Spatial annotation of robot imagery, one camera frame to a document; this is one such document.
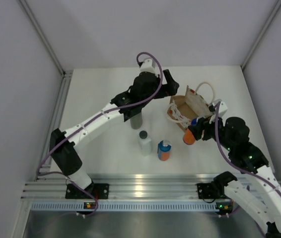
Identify black mount plate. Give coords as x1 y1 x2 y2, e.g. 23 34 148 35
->
197 183 217 200
65 183 110 200

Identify orange blue spray bottle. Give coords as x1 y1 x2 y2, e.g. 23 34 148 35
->
157 140 171 161

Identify white bottle grey cap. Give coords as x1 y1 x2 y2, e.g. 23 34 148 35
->
138 130 152 156

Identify orange bottle blue cap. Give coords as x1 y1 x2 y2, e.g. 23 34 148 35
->
183 118 199 145

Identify right black mount plate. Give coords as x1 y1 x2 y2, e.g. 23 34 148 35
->
197 183 217 200

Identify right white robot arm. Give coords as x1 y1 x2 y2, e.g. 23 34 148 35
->
188 117 281 238

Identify left black mount plate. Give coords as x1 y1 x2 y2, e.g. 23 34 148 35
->
65 183 110 200

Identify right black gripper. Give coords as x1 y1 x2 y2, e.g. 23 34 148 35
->
189 112 234 152

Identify brown canvas bag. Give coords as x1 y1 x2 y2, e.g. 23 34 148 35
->
166 81 215 132

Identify right aluminium frame post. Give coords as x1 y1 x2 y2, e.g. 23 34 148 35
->
240 0 281 71

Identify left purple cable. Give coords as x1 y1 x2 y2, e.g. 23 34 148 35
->
36 52 163 217

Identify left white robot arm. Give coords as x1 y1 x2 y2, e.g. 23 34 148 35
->
49 69 179 198

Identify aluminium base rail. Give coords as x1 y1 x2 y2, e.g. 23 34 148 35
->
21 174 215 201

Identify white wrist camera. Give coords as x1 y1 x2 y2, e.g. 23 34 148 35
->
140 58 156 74
208 99 228 118

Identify left aluminium frame post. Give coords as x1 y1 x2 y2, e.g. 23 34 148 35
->
16 0 66 75

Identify purple cable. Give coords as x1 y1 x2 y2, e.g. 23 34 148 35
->
213 101 281 219
36 52 163 217

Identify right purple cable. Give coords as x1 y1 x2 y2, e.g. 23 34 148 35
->
213 101 281 219

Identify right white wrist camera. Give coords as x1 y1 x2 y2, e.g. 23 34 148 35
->
208 99 228 118

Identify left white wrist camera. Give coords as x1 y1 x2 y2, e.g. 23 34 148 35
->
140 58 156 74

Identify aluminium frame post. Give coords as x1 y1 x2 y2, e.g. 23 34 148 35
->
16 0 66 75
240 0 281 71

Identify grey slotted cable duct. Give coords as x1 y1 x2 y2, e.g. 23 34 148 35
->
31 202 233 212

